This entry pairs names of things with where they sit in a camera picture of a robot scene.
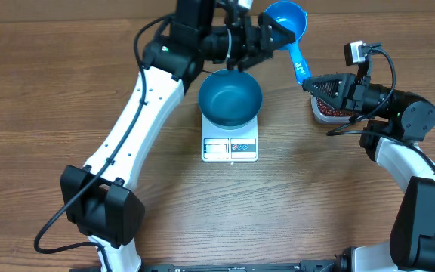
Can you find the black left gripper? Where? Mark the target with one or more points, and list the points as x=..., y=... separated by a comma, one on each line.
x=263, y=38

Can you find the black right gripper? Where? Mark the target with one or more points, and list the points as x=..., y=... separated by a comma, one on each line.
x=347, y=87

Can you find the blue plastic measuring scoop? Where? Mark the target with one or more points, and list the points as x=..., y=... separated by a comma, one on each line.
x=294, y=18

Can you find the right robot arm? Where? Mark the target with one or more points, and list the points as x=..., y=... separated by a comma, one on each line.
x=400, y=120

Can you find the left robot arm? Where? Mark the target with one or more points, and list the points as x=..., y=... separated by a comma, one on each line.
x=99, y=197

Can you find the teal metal bowl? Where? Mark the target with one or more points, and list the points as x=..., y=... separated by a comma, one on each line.
x=230, y=99

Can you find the white digital kitchen scale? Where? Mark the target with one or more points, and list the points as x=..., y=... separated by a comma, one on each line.
x=238, y=144

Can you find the red beans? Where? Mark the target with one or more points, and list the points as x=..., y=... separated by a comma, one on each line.
x=326, y=110

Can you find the clear plastic food container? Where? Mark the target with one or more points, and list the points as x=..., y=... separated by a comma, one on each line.
x=320, y=118

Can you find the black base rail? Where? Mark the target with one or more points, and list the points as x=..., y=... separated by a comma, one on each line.
x=302, y=266

